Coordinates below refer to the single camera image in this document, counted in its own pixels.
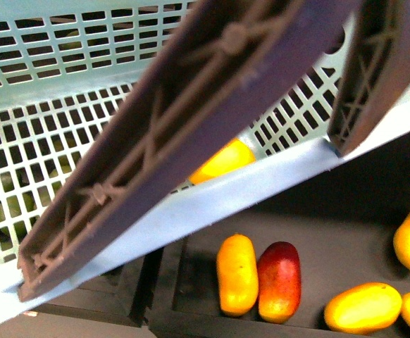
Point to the light blue plastic basket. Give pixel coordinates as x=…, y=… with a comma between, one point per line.
x=66, y=67

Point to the yellow mango on shelf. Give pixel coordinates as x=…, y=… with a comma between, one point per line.
x=238, y=283

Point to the red mango on shelf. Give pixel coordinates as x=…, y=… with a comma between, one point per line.
x=280, y=282

